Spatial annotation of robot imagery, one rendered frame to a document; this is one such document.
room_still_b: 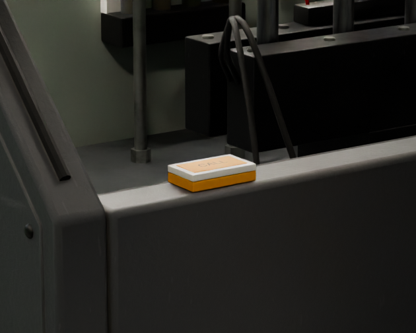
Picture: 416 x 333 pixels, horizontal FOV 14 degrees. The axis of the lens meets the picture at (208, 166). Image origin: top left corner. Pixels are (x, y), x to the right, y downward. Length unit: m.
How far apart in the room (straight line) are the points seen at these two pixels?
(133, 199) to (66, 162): 0.05
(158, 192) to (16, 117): 0.10
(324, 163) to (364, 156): 0.03
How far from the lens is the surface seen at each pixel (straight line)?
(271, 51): 1.41
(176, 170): 1.14
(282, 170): 1.18
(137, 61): 1.62
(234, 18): 1.31
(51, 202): 1.08
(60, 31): 1.67
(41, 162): 1.09
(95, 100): 1.71
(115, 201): 1.11
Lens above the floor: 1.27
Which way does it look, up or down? 16 degrees down
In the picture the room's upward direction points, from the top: straight up
